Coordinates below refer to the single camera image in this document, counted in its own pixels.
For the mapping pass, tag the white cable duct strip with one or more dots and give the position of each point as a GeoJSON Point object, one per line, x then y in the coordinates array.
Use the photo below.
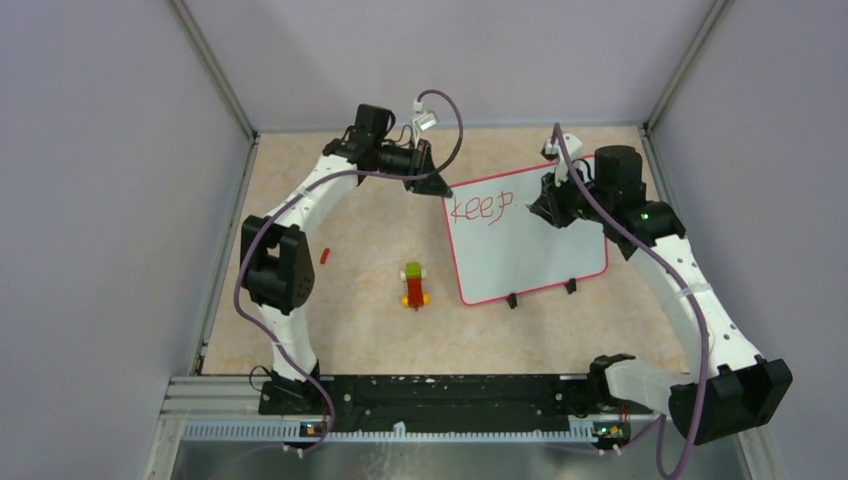
{"type": "Point", "coordinates": [288, 431]}

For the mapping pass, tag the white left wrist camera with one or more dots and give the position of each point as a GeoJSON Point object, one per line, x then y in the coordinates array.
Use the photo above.
{"type": "Point", "coordinates": [424, 120]}

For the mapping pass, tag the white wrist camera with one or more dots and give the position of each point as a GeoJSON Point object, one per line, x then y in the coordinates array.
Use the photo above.
{"type": "Point", "coordinates": [555, 151]}
{"type": "Point", "coordinates": [424, 120]}

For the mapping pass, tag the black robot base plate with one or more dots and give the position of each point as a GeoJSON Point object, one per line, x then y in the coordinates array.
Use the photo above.
{"type": "Point", "coordinates": [443, 403]}

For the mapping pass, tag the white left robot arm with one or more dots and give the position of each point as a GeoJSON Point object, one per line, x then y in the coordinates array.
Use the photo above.
{"type": "Point", "coordinates": [276, 266]}

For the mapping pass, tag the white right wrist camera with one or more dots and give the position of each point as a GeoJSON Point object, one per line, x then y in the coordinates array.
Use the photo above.
{"type": "Point", "coordinates": [555, 151]}

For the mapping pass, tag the red toy brick car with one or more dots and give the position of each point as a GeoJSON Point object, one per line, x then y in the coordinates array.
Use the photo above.
{"type": "Point", "coordinates": [413, 276]}

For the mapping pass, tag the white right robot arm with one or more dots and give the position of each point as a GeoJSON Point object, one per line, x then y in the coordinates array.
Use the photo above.
{"type": "Point", "coordinates": [731, 387]}

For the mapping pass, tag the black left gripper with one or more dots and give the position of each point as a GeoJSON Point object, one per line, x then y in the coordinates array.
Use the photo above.
{"type": "Point", "coordinates": [422, 164]}

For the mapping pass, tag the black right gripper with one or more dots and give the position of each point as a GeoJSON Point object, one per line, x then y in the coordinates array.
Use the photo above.
{"type": "Point", "coordinates": [549, 204]}

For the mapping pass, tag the pink framed whiteboard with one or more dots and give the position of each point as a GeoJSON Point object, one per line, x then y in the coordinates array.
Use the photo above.
{"type": "Point", "coordinates": [499, 248]}

